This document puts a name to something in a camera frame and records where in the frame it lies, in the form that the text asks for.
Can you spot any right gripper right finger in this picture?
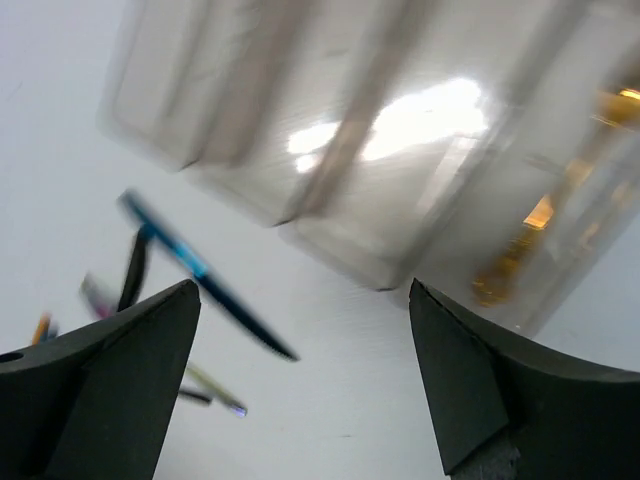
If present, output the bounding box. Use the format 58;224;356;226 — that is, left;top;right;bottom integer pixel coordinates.
409;282;639;479

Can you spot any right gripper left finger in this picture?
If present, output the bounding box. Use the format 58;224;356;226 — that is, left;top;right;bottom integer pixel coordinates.
1;280;201;480

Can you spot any orange chopstick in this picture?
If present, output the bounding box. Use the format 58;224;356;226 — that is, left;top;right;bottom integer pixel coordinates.
31;312;52;345

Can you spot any black knife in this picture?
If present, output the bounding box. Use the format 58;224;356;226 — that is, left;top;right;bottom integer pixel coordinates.
117;226;152;312

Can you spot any gold fork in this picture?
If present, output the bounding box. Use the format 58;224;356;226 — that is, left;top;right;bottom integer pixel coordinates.
472;84;639;307

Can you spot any blue knife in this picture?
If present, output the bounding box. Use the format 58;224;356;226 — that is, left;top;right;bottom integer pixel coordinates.
118;190;300;362

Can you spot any clear four-compartment organizer tray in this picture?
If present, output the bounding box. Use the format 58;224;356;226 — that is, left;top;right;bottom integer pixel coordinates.
108;1;639;336

